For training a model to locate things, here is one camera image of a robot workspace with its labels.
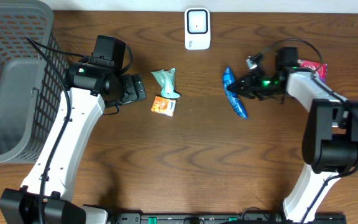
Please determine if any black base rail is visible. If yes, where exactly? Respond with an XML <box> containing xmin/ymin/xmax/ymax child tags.
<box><xmin>113</xmin><ymin>212</ymin><xmax>347</xmax><ymax>224</ymax></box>

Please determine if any orange snack packet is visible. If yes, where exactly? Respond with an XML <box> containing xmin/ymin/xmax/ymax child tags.
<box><xmin>151</xmin><ymin>96</ymin><xmax>176</xmax><ymax>117</ymax></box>

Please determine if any white barcode scanner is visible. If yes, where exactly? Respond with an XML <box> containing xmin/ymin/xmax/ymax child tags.
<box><xmin>184</xmin><ymin>7</ymin><xmax>211</xmax><ymax>50</ymax></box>

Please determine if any mint green snack packet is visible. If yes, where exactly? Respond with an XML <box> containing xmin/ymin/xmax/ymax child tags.
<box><xmin>151</xmin><ymin>68</ymin><xmax>180</xmax><ymax>99</ymax></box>

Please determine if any blue Oreo cookie packet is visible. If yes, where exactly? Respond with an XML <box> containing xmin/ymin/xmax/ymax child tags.
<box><xmin>223</xmin><ymin>67</ymin><xmax>248</xmax><ymax>119</ymax></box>

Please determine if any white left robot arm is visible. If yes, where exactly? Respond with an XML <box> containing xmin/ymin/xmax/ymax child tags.
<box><xmin>0</xmin><ymin>62</ymin><xmax>146</xmax><ymax>223</ymax></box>

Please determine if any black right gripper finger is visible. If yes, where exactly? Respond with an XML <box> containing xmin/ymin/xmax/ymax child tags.
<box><xmin>230</xmin><ymin>75</ymin><xmax>254</xmax><ymax>90</ymax></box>
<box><xmin>229</xmin><ymin>89</ymin><xmax>254</xmax><ymax>99</ymax></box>

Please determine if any purple red snack packet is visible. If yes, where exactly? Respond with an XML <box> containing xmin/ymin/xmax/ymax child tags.
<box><xmin>297</xmin><ymin>59</ymin><xmax>328</xmax><ymax>83</ymax></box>

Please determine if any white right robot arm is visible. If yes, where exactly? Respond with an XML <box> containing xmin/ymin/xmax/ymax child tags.
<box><xmin>223</xmin><ymin>47</ymin><xmax>358</xmax><ymax>223</ymax></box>

